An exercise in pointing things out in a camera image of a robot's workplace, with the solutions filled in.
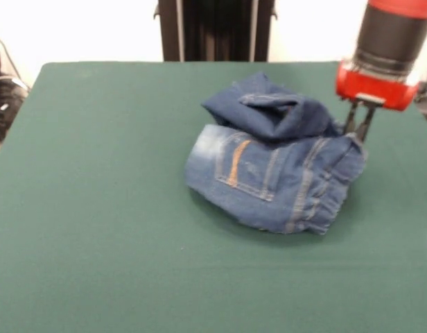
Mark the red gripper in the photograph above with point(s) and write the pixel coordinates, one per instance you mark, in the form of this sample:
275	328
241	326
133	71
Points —
373	90

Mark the blue denim jeans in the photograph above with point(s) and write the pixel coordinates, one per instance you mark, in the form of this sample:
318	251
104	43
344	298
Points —
269	173

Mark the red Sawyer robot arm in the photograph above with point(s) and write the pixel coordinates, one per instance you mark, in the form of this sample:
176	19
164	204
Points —
393	38

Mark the black floor device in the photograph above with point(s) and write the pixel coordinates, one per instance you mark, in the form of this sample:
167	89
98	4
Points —
426	104

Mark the dark green table cloth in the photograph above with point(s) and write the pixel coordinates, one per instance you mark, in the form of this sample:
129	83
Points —
95	208

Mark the black equipment pile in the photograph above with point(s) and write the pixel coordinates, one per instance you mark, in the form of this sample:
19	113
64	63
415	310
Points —
5	104

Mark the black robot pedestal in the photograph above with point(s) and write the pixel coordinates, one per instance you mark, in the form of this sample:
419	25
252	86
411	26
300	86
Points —
217	31

